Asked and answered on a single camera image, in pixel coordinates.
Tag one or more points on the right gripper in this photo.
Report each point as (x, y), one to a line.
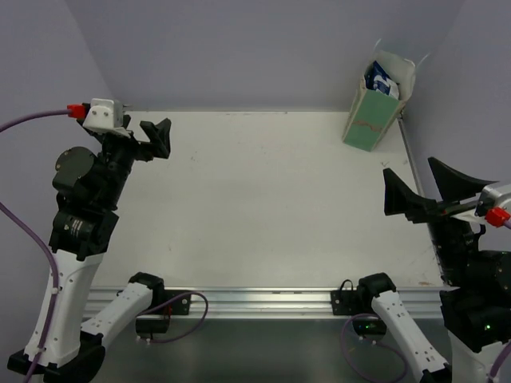
(453, 186)

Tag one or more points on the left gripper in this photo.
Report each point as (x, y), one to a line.
(140, 148)

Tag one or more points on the green paper bag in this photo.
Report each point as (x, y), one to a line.
(372, 113)

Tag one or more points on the blue white snack bag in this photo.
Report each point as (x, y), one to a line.
(378, 80)

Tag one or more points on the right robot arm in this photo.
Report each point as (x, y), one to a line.
(476, 304)

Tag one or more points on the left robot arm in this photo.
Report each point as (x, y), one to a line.
(64, 347)

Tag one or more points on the right black control box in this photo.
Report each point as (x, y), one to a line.
(369, 325)

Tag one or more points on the black control box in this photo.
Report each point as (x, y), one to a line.
(369, 325)
(148, 327)

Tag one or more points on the left black control box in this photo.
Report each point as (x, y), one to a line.
(148, 327)

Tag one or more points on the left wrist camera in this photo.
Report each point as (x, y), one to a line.
(105, 117)

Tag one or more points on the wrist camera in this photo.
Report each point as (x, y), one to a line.
(105, 117)
(493, 207)

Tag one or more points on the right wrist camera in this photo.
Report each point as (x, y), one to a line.
(493, 207)

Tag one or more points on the aluminium rail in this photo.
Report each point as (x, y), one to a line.
(272, 303)

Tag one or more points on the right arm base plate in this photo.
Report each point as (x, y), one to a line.
(348, 303)

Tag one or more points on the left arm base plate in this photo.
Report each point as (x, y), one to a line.
(179, 307)

